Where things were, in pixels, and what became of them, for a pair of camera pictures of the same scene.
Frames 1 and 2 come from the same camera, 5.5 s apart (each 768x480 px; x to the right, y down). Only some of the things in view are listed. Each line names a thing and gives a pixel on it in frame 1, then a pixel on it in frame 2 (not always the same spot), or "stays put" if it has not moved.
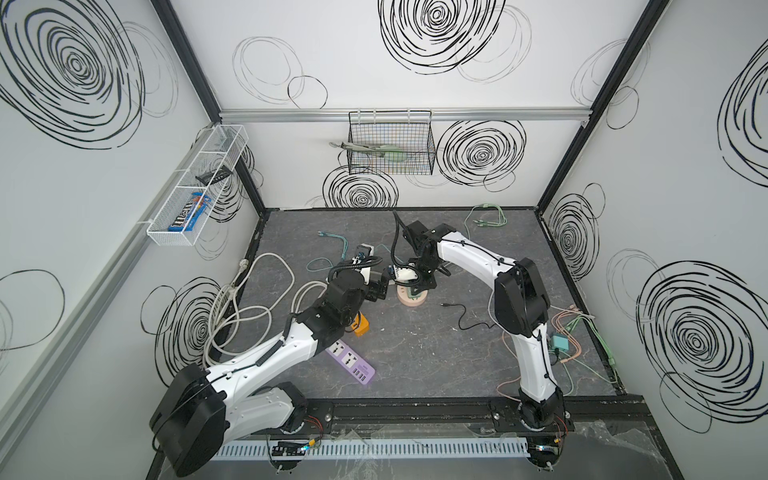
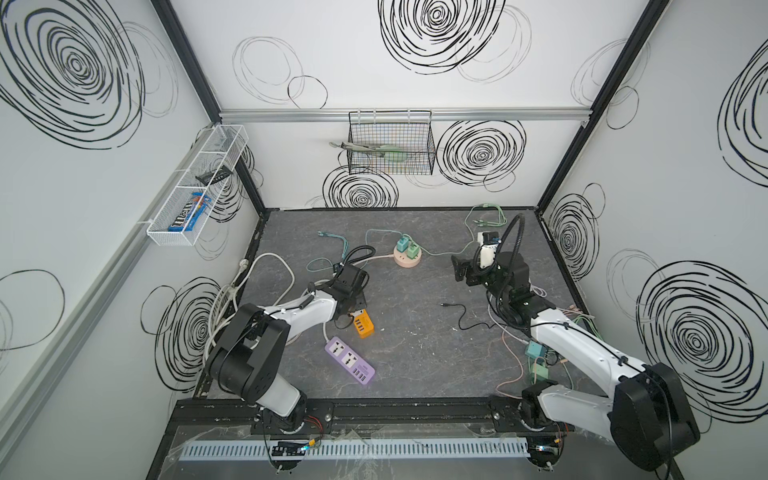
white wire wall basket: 183,216 stays put
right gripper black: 424,276 to 469,270
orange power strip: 361,323 stays put
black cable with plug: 456,304 stays put
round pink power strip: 403,297 to 402,260
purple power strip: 352,361 stays put
